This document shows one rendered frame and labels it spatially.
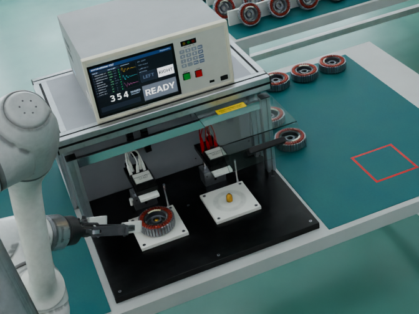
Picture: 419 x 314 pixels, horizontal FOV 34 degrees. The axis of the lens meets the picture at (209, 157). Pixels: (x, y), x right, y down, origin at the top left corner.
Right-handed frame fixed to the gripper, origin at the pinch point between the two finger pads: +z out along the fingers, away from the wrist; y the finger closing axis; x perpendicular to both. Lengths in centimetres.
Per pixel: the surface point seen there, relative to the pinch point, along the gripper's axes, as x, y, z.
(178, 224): -3.3, -2.9, 27.3
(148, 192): 6.5, -9.6, 20.8
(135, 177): 10.9, -13.1, 18.6
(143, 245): -8.8, -7.0, 16.3
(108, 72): 41.7, -8.8, 2.9
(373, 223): -1, 45, 62
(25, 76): 61, -273, 166
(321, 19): 80, -31, 160
